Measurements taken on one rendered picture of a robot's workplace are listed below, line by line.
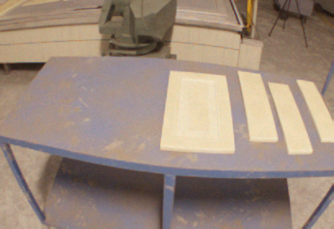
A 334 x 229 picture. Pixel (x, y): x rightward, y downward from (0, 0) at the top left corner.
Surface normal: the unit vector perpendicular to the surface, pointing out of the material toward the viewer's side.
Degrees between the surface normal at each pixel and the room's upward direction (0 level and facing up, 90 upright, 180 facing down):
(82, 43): 90
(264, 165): 0
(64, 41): 90
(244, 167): 0
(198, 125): 0
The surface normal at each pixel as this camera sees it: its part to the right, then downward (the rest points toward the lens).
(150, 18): -0.20, 0.59
